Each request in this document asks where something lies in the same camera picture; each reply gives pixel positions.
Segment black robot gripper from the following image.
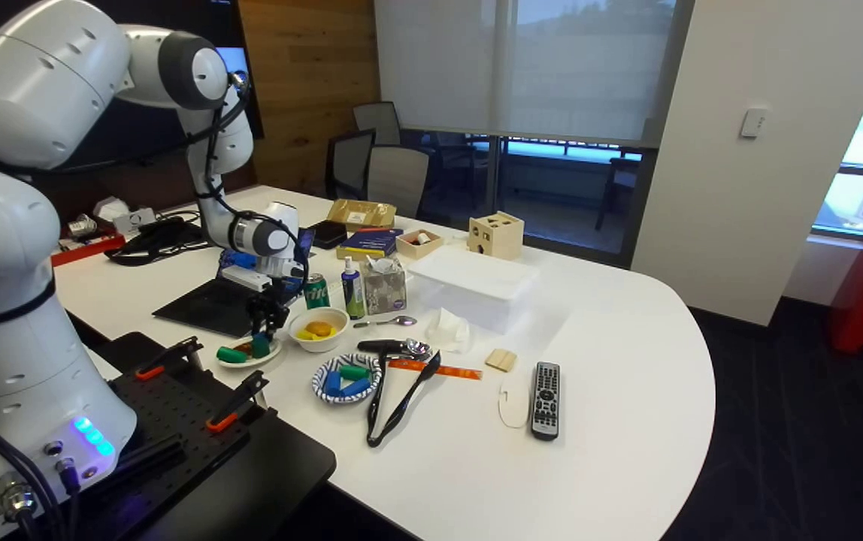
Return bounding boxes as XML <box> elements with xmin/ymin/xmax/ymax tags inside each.
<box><xmin>217</xmin><ymin>249</ymin><xmax>306</xmax><ymax>346</ymax></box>

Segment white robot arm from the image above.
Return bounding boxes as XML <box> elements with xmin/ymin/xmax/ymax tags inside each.
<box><xmin>0</xmin><ymin>0</ymin><xmax>306</xmax><ymax>539</ymax></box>

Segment small white left plate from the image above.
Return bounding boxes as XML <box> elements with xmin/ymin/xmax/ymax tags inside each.
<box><xmin>217</xmin><ymin>340</ymin><xmax>283</xmax><ymax>369</ymax></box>

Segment blue patterned right plate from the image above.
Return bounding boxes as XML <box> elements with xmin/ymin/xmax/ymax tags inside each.
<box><xmin>313</xmin><ymin>354</ymin><xmax>382</xmax><ymax>407</ymax></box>

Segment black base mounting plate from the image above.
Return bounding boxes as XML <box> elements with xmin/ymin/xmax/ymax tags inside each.
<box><xmin>59</xmin><ymin>332</ymin><xmax>336</xmax><ymax>541</ymax></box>

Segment white bowl with yellow food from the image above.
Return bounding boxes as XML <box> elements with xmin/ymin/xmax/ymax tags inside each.
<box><xmin>288</xmin><ymin>306</ymin><xmax>351</xmax><ymax>354</ymax></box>

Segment green small can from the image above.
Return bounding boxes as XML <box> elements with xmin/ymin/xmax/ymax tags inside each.
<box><xmin>304</xmin><ymin>274</ymin><xmax>329</xmax><ymax>309</ymax></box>

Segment black orange clamp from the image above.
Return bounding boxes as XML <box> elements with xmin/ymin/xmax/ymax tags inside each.
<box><xmin>204</xmin><ymin>369</ymin><xmax>266</xmax><ymax>436</ymax></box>
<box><xmin>131</xmin><ymin>335</ymin><xmax>202</xmax><ymax>383</ymax></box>

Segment black tongs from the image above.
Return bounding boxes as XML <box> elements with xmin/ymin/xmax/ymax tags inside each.
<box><xmin>353</xmin><ymin>335</ymin><xmax>445</xmax><ymax>452</ymax></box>

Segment stack of books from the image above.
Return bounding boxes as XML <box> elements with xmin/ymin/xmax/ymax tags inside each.
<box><xmin>336</xmin><ymin>227</ymin><xmax>396</xmax><ymax>262</ymax></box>

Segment orange ruler strip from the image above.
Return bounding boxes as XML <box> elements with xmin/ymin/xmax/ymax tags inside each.
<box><xmin>388</xmin><ymin>358</ymin><xmax>481</xmax><ymax>383</ymax></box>

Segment small wooden tray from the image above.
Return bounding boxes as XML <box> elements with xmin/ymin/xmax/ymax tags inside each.
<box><xmin>396</xmin><ymin>227</ymin><xmax>441</xmax><ymax>257</ymax></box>

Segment red flat box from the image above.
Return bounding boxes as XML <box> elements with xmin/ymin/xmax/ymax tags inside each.
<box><xmin>50</xmin><ymin>234</ymin><xmax>125</xmax><ymax>268</ymax></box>

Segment white crumpled tissue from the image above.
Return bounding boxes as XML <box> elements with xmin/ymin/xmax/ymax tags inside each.
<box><xmin>422</xmin><ymin>309</ymin><xmax>473</xmax><ymax>351</ymax></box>

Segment black office chair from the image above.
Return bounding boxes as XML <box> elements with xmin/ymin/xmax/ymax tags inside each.
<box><xmin>324</xmin><ymin>128</ymin><xmax>376</xmax><ymax>199</ymax></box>

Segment grey office chair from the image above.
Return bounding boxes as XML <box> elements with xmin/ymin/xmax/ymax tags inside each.
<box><xmin>366</xmin><ymin>148</ymin><xmax>429</xmax><ymax>217</ymax></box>

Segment white device on red box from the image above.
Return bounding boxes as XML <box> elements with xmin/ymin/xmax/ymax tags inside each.
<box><xmin>69</xmin><ymin>195</ymin><xmax>156</xmax><ymax>241</ymax></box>

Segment white cardboard box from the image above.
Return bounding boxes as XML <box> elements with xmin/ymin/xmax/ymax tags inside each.
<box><xmin>408</xmin><ymin>246</ymin><xmax>537</xmax><ymax>329</ymax></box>

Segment small wooden square tile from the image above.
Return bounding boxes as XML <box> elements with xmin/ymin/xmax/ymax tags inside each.
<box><xmin>483</xmin><ymin>347</ymin><xmax>516</xmax><ymax>372</ymax></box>

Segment wooden shape sorter cube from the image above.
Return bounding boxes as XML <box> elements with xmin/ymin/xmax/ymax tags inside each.
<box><xmin>465</xmin><ymin>211</ymin><xmax>522</xmax><ymax>257</ymax></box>

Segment grey remote control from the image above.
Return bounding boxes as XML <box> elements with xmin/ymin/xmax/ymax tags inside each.
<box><xmin>530</xmin><ymin>361</ymin><xmax>559</xmax><ymax>441</ymax></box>

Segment black cable bundle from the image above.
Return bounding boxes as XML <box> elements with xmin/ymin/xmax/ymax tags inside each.
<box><xmin>105</xmin><ymin>217</ymin><xmax>213</xmax><ymax>268</ymax></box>

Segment wall television screen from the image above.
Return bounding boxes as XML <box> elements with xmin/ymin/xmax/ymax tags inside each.
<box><xmin>0</xmin><ymin>0</ymin><xmax>256</xmax><ymax>182</ymax></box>

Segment white string loop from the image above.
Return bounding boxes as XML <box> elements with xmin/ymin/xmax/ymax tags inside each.
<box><xmin>492</xmin><ymin>386</ymin><xmax>533</xmax><ymax>432</ymax></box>

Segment white wall switch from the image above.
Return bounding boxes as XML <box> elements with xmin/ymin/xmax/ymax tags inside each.
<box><xmin>740</xmin><ymin>105</ymin><xmax>767</xmax><ymax>140</ymax></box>

